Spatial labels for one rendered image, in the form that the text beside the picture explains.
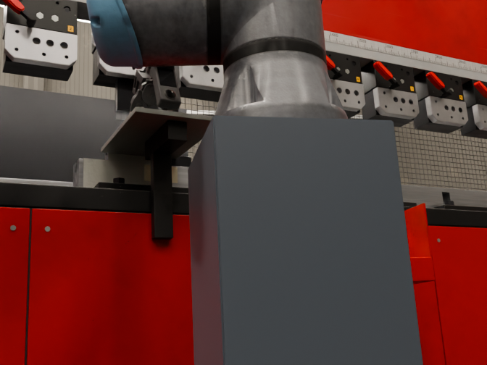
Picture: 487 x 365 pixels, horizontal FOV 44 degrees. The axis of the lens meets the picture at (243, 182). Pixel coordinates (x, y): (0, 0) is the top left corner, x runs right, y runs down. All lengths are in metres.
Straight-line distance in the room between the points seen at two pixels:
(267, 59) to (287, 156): 0.12
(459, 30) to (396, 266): 1.63
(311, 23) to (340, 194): 0.20
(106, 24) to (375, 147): 0.30
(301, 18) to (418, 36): 1.36
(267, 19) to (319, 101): 0.11
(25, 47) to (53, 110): 0.57
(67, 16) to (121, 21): 0.80
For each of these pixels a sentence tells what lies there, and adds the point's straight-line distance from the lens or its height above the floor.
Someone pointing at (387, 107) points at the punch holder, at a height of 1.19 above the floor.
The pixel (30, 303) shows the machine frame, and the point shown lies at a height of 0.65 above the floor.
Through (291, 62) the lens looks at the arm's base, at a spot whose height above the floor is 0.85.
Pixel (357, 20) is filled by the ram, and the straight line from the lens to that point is 1.86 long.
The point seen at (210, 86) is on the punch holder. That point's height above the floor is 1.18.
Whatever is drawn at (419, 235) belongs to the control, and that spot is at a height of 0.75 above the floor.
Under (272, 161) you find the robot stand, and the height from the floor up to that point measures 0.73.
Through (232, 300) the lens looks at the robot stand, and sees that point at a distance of 0.52.
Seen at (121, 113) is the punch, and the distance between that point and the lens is 1.44.
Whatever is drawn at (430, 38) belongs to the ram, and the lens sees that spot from 2.03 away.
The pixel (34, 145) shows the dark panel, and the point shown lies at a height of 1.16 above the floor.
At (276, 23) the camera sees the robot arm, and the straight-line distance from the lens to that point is 0.65.
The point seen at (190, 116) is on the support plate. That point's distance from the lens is 1.17.
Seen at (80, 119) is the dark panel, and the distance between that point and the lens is 1.95.
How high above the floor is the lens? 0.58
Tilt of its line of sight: 14 degrees up
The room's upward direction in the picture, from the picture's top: 3 degrees counter-clockwise
